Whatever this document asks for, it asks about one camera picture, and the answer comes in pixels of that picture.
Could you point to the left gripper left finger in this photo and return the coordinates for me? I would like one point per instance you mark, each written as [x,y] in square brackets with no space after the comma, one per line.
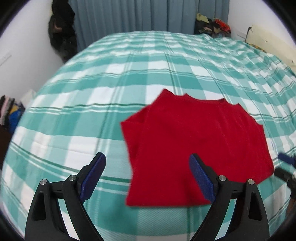
[45,222]

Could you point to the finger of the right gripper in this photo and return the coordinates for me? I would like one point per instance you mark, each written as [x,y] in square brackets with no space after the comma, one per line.
[284,175]
[287,159]

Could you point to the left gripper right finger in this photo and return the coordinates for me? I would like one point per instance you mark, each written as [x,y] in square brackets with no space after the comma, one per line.
[249,219]

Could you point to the red knit sweater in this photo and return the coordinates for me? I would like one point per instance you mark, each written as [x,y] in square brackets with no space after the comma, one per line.
[161,137]

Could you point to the clothes stack at left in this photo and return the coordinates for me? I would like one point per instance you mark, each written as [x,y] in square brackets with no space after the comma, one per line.
[11,113]

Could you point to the pile of colourful clothes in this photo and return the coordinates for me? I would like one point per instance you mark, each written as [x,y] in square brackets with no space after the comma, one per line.
[215,28]

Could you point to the teal plaid bed quilt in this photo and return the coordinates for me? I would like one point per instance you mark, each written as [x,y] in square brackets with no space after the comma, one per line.
[78,112]

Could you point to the blue-grey curtain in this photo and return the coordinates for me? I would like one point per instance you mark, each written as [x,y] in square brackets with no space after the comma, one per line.
[97,19]

